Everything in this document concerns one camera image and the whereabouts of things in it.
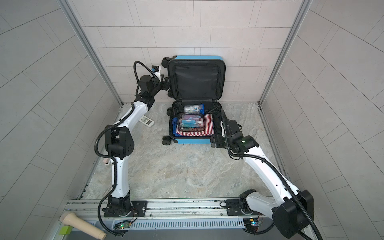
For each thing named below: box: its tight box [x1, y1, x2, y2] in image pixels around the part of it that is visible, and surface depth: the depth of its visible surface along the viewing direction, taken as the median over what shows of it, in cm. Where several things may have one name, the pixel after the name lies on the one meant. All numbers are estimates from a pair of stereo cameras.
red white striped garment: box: [176, 113, 215, 137], surface depth 95 cm
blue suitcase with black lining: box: [161, 55, 226, 146], surface depth 98 cm
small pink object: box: [102, 158, 110, 165], surface depth 85 cm
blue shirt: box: [172, 117, 181, 137], surface depth 95 cm
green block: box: [59, 225, 73, 235], surface depth 66 cm
